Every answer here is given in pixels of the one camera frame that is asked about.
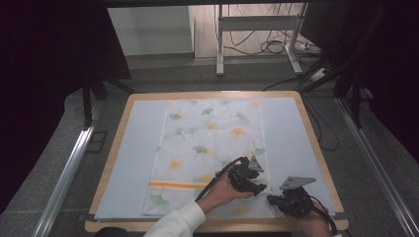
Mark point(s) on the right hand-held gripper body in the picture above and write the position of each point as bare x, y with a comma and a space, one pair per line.
294, 199

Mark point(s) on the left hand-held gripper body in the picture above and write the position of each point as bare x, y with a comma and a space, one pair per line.
243, 176

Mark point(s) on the white leaf-print cloth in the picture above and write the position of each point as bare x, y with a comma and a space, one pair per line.
197, 138

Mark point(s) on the person's left hand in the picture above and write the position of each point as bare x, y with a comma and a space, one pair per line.
224, 192

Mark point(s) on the person's right hand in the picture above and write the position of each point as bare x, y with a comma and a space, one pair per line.
311, 223

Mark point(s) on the wooden table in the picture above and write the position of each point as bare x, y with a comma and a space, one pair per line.
214, 94

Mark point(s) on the light blue table mat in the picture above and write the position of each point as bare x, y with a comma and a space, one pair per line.
141, 138

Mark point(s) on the black metal stand legs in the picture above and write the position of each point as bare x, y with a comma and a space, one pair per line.
355, 98
87, 98

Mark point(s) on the white power strip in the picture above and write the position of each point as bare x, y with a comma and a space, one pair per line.
318, 74

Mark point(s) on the black curtain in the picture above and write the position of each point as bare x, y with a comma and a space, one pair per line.
388, 65
49, 65

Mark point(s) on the white panel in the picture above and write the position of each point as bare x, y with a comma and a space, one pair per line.
150, 29

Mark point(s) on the aluminium floor rail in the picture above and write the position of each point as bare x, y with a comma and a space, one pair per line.
378, 171
62, 184

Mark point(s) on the white metal stand frame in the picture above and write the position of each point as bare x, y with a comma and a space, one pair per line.
255, 23

